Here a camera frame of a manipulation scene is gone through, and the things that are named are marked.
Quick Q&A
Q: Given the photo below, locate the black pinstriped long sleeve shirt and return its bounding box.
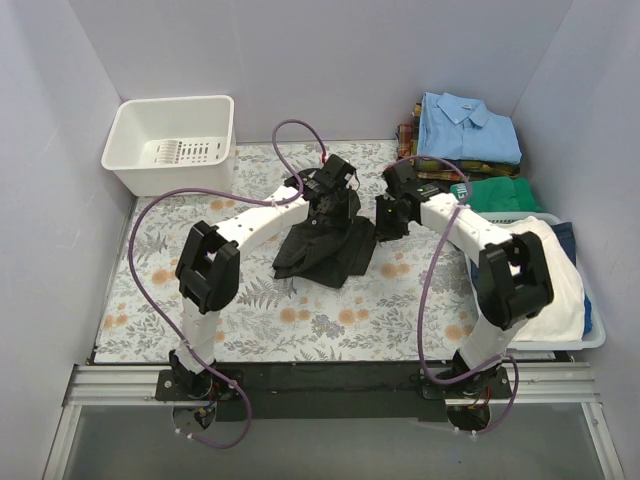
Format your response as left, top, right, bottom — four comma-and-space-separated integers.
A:
273, 190, 377, 289

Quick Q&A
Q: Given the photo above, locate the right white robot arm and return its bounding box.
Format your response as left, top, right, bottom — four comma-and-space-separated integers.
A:
376, 160, 554, 398

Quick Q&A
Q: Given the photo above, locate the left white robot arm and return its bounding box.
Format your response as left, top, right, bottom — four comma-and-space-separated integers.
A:
169, 155, 359, 400

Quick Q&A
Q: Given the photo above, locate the plaid folded shirt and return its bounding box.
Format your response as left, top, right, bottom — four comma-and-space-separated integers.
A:
395, 103, 520, 183

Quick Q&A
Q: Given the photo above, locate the light blue folded shirt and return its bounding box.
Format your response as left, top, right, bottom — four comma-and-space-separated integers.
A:
417, 92, 522, 165

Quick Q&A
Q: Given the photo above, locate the green folded shirt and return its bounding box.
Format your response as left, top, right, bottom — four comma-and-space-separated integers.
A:
466, 177, 543, 213

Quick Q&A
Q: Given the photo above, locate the floral table mat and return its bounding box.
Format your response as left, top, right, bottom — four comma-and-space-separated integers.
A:
92, 143, 477, 363

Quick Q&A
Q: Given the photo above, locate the white plastic bin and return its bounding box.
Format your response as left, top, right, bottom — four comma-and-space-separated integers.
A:
101, 95, 236, 197

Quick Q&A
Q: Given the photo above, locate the white garment in basket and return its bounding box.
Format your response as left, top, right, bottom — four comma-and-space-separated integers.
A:
504, 216, 585, 342

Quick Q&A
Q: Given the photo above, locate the light grey laundry basket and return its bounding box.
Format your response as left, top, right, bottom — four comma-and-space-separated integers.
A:
482, 212, 606, 351

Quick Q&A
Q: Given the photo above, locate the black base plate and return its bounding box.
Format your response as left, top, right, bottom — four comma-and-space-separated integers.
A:
155, 361, 511, 422

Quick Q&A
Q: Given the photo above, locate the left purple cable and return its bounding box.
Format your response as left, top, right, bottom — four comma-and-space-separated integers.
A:
128, 118, 253, 449

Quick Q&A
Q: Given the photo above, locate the aluminium rail frame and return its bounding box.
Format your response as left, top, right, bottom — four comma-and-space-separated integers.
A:
61, 362, 625, 479

